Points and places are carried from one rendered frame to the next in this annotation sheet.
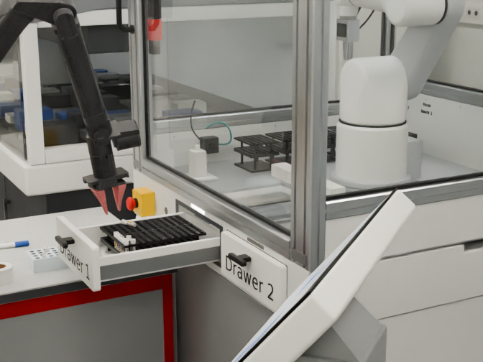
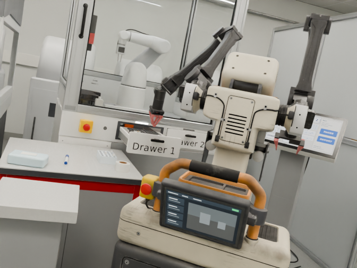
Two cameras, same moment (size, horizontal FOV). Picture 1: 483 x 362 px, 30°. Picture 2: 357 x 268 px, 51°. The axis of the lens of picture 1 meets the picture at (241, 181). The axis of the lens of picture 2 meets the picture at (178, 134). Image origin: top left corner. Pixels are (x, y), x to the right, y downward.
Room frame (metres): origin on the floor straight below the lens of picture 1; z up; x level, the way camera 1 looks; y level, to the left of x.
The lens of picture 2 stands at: (1.78, 2.32, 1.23)
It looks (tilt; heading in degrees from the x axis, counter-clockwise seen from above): 8 degrees down; 276
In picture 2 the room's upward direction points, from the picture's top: 11 degrees clockwise
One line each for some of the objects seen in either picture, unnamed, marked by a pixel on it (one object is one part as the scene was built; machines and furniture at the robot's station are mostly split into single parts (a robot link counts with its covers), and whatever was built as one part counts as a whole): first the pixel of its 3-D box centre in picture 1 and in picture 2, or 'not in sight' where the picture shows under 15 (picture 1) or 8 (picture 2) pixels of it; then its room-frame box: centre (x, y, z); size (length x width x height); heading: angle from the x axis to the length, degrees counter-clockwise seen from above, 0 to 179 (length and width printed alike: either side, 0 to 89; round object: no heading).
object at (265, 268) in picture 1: (251, 269); (187, 140); (1.98, -0.02, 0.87); 0.29 x 0.02 x 0.11; 28
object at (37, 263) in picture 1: (52, 258); (106, 157); (2.32, 0.52, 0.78); 0.12 x 0.08 x 0.04; 117
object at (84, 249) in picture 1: (77, 251); (154, 145); (2.11, 0.41, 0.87); 0.29 x 0.02 x 0.11; 28
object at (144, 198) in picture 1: (142, 202); (85, 126); (2.54, 0.29, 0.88); 0.07 x 0.05 x 0.07; 28
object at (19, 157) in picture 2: not in sight; (28, 158); (2.56, 0.85, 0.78); 0.15 x 0.10 x 0.04; 16
